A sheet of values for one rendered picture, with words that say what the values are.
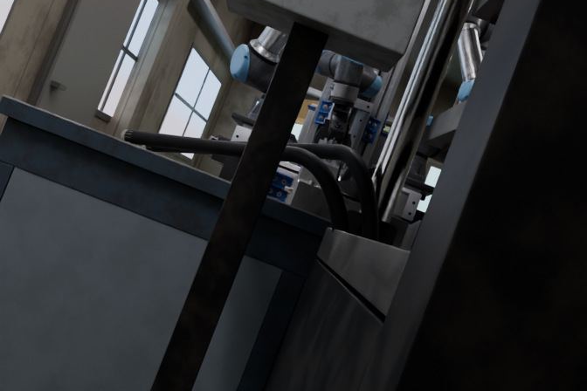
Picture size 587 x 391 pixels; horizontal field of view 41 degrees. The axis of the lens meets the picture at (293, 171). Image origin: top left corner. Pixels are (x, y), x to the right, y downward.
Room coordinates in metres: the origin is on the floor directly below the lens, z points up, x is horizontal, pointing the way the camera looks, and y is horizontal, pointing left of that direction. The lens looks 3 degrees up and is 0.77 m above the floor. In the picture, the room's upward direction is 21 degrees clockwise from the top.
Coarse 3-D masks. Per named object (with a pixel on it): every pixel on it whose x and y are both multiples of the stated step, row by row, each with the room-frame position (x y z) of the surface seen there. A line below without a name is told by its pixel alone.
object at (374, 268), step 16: (336, 240) 1.25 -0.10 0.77; (352, 240) 1.06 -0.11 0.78; (368, 240) 0.92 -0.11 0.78; (320, 256) 1.42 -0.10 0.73; (336, 256) 1.17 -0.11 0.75; (352, 256) 1.00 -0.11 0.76; (368, 256) 0.88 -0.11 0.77; (384, 256) 0.77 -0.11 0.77; (400, 256) 0.70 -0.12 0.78; (336, 272) 1.10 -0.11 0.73; (352, 272) 0.95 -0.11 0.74; (368, 272) 0.83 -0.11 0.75; (384, 272) 0.74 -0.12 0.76; (400, 272) 0.67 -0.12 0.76; (368, 288) 0.80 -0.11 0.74; (384, 288) 0.71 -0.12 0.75; (384, 304) 0.69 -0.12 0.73
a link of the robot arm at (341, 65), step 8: (336, 56) 2.17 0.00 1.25; (336, 64) 2.16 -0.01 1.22; (344, 64) 2.14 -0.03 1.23; (352, 64) 2.13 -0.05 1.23; (360, 64) 2.13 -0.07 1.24; (336, 72) 2.16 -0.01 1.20; (344, 72) 2.14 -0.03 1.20; (352, 72) 2.13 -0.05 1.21; (360, 72) 2.15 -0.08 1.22; (336, 80) 2.15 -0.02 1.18; (344, 80) 2.14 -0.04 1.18; (352, 80) 2.14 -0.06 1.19; (360, 80) 2.16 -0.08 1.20
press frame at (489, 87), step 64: (512, 0) 0.63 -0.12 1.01; (576, 0) 0.54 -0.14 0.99; (512, 64) 0.55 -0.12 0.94; (576, 64) 0.55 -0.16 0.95; (512, 128) 0.54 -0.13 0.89; (576, 128) 0.55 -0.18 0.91; (448, 192) 0.60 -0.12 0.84; (512, 192) 0.54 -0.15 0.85; (576, 192) 0.55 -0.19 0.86; (448, 256) 0.54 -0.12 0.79; (512, 256) 0.55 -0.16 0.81; (576, 256) 0.55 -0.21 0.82; (384, 320) 0.66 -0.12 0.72; (448, 320) 0.54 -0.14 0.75; (512, 320) 0.55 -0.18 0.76; (576, 320) 0.55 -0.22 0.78; (384, 384) 0.58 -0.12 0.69; (448, 384) 0.54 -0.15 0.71; (512, 384) 0.55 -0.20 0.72; (576, 384) 0.55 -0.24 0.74
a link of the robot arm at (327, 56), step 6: (324, 54) 2.23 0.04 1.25; (330, 54) 2.21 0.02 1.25; (324, 60) 2.21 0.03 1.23; (330, 60) 2.19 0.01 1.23; (318, 66) 2.24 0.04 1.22; (324, 66) 2.22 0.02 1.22; (318, 72) 2.27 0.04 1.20; (324, 72) 2.24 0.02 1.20; (330, 72) 2.20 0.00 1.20; (330, 78) 2.26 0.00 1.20
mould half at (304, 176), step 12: (300, 168) 1.93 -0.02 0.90; (336, 168) 1.84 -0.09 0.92; (300, 180) 1.83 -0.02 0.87; (312, 180) 1.83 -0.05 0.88; (300, 192) 1.71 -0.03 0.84; (312, 192) 1.71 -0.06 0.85; (300, 204) 1.71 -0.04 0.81; (312, 204) 1.71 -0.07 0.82; (324, 204) 1.71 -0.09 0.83; (348, 204) 1.71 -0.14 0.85; (324, 216) 1.71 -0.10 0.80; (396, 216) 1.84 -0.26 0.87; (396, 240) 1.72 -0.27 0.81
